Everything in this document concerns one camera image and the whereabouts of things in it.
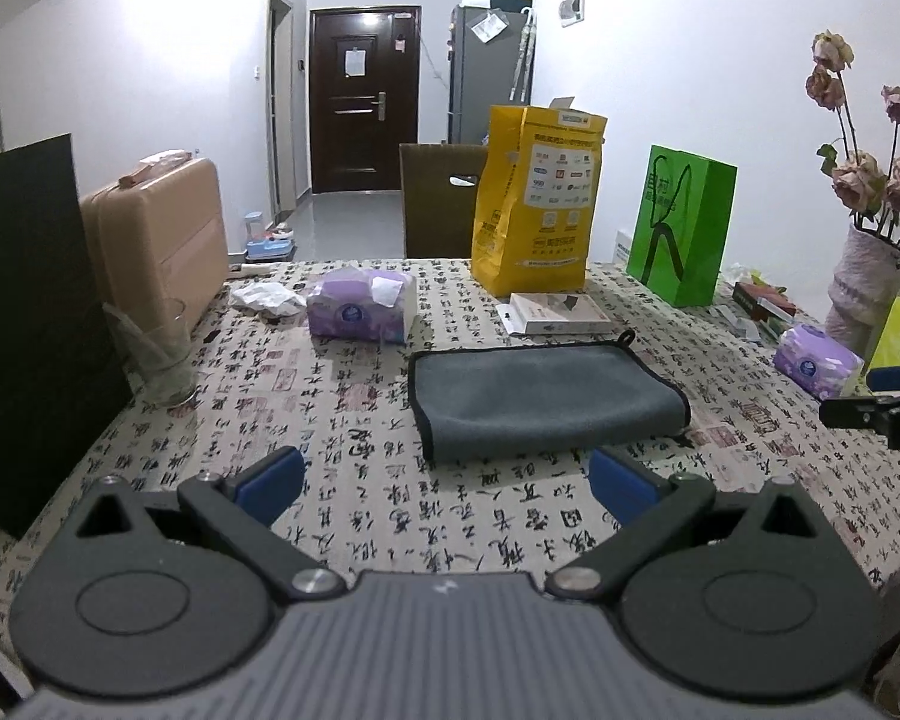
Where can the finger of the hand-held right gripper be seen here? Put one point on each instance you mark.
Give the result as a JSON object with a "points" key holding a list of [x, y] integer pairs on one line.
{"points": [[855, 411]]}

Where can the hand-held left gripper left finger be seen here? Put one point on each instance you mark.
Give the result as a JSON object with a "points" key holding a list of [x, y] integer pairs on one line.
{"points": [[274, 476]]}

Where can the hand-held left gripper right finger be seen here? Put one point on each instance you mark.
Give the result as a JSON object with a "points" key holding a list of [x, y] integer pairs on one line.
{"points": [[621, 481]]}

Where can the grey towel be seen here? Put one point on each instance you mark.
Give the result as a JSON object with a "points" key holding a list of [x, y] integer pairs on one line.
{"points": [[544, 397]]}

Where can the purple tissue pack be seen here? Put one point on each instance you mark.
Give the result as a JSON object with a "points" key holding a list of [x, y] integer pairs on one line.
{"points": [[817, 361], [356, 307]]}

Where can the white textured vase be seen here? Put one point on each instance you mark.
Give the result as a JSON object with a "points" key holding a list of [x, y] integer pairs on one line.
{"points": [[866, 292]]}

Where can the stack of books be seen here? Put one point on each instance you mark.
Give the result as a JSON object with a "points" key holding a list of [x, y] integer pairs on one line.
{"points": [[765, 307]]}

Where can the calligraphy print tablecloth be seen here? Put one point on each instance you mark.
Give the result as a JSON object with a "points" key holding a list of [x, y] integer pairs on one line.
{"points": [[420, 420]]}

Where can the clear glass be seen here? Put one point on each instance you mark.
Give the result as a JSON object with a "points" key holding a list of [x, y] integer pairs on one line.
{"points": [[152, 360]]}

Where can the crumpled white tissue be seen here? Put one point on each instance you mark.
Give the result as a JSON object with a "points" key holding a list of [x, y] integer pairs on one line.
{"points": [[266, 298]]}

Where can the white flat box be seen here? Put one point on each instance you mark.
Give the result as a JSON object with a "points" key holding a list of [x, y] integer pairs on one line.
{"points": [[559, 313]]}

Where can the blue white container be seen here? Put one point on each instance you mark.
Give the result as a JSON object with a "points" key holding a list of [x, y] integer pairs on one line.
{"points": [[266, 244]]}

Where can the dried pink roses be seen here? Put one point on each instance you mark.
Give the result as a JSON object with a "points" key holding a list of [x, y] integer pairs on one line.
{"points": [[862, 157]]}

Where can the green paper bag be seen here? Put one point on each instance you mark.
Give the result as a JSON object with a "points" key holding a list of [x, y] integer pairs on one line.
{"points": [[682, 225]]}

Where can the beige suitcase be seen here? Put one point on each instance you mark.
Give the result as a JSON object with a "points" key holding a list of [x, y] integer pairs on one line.
{"points": [[157, 232]]}

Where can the black paper bag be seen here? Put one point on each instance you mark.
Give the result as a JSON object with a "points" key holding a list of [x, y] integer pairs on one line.
{"points": [[30, 330]]}

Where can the yellow paper bag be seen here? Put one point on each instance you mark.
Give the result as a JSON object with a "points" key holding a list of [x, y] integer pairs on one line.
{"points": [[541, 202]]}

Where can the dark brown door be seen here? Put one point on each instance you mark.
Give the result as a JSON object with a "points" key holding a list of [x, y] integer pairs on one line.
{"points": [[364, 101]]}

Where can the grey refrigerator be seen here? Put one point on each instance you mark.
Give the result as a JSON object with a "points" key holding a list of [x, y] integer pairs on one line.
{"points": [[487, 71]]}

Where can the white umbrella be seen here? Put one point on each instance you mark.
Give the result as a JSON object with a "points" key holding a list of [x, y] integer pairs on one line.
{"points": [[523, 56]]}

